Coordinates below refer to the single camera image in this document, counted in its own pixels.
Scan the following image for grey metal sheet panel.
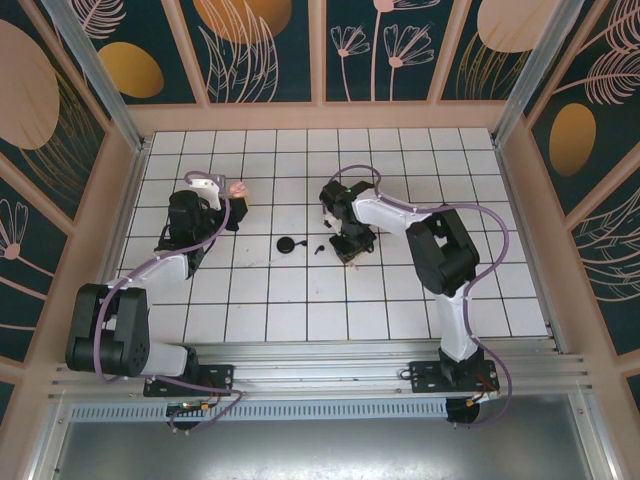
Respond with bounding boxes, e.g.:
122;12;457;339
47;419;596;480

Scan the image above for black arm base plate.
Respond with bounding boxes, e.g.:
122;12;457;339
143;363;236;400
407;359;501;397

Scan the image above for small wired connector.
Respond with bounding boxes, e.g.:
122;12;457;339
464;389;501;406
167;398;224;416

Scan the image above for grey slotted cable duct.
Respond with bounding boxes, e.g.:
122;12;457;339
69;401;450;422

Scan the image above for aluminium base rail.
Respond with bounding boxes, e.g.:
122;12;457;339
47;342;589;401

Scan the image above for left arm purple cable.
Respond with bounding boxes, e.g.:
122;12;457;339
94;171;245;435

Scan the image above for aluminium corner post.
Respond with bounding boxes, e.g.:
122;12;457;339
41;0;153;153
491;0;597;147

